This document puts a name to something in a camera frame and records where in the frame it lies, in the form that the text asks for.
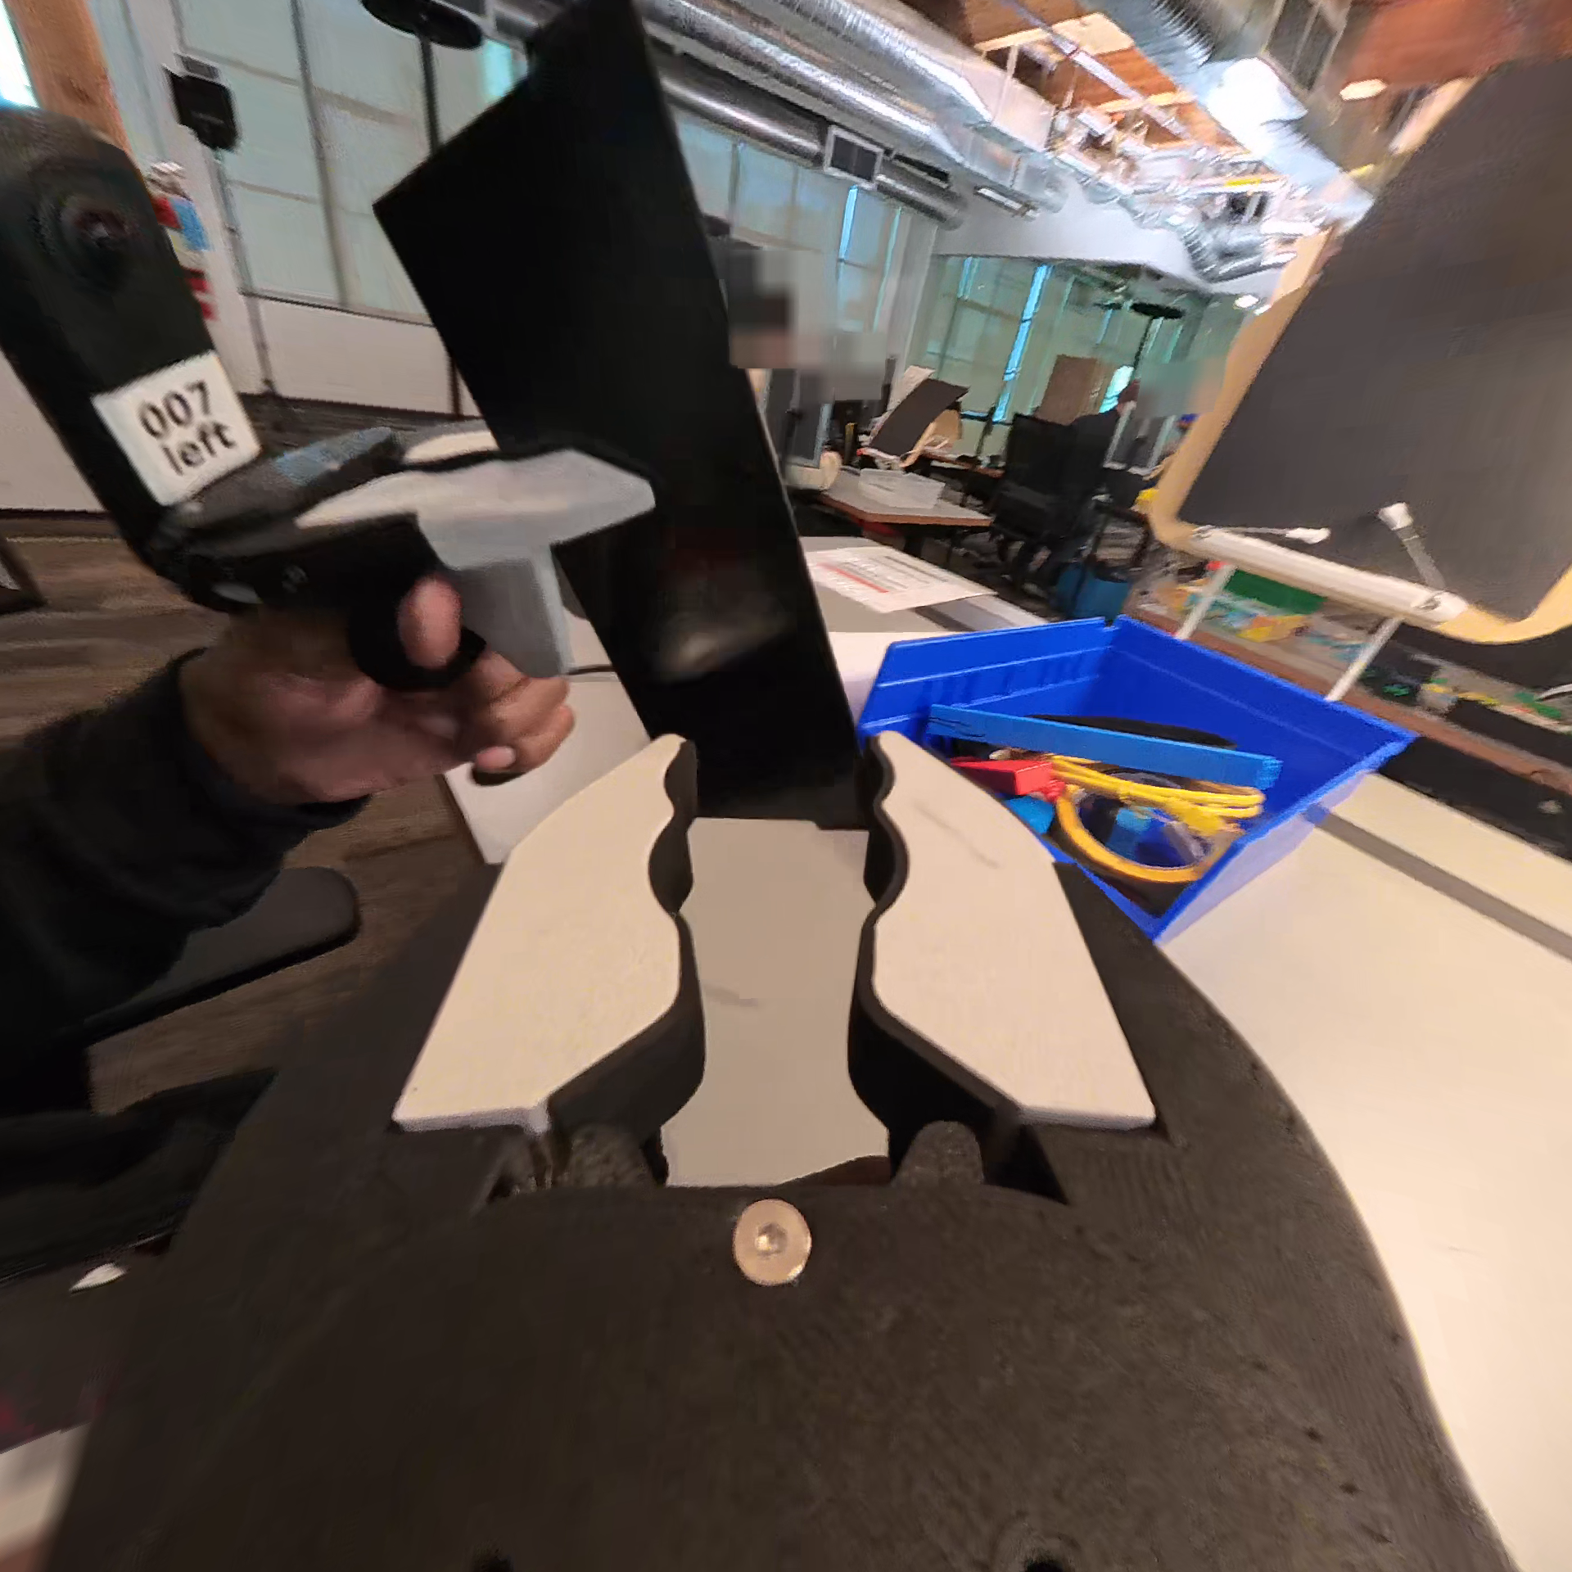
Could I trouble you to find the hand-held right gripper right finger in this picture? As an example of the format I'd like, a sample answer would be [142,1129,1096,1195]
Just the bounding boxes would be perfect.
[852,729,1157,1158]

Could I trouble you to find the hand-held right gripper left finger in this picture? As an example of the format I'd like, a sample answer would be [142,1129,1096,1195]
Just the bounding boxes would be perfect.
[392,734,707,1140]

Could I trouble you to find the large blue storage bin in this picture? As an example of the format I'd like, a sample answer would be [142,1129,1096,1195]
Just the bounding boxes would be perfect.
[856,612,1421,947]

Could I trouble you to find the red fire extinguisher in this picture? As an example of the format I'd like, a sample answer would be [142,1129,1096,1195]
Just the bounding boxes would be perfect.
[144,160,220,322]

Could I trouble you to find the red plastic piece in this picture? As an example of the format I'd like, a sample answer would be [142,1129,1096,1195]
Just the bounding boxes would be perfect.
[949,754,1067,803]

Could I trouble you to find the light blue plastic divider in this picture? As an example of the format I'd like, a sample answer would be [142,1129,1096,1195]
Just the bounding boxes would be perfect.
[924,702,1286,791]

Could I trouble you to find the white paper sheet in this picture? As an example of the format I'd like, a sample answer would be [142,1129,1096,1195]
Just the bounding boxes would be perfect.
[802,546,999,617]

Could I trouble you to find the black pole stand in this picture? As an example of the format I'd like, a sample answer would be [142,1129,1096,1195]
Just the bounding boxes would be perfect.
[359,0,489,419]

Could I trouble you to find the black office chair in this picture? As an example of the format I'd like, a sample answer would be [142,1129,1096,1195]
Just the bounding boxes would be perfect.
[984,411,1123,582]

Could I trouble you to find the cardboard box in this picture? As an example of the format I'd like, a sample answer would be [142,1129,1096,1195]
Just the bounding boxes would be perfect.
[1034,353,1116,429]

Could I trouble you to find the black panel with wooden rim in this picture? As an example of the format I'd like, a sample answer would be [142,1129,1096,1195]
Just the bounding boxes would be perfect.
[1150,54,1572,647]

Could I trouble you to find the yellow cable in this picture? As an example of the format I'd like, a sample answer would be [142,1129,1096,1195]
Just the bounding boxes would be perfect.
[1047,754,1271,888]

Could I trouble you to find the silver ventilation duct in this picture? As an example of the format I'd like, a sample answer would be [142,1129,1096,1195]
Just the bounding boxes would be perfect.
[639,0,1059,231]

